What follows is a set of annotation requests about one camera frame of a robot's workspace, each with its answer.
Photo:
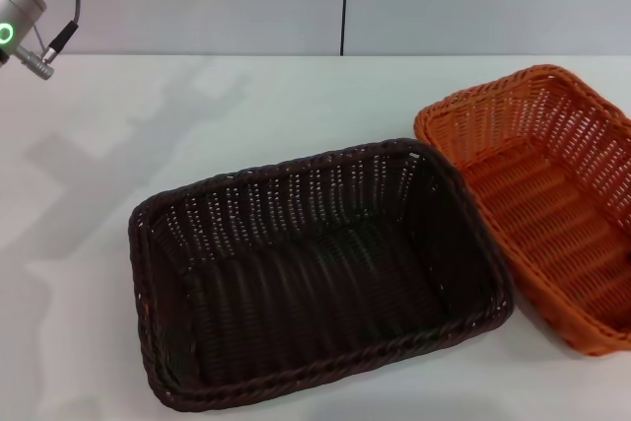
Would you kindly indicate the dark brown woven basket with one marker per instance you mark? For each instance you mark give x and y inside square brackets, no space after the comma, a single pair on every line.
[315,283]

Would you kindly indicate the orange woven basket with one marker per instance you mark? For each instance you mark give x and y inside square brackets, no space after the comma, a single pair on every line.
[542,204]

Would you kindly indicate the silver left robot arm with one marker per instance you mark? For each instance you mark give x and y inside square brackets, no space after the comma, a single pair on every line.
[15,12]

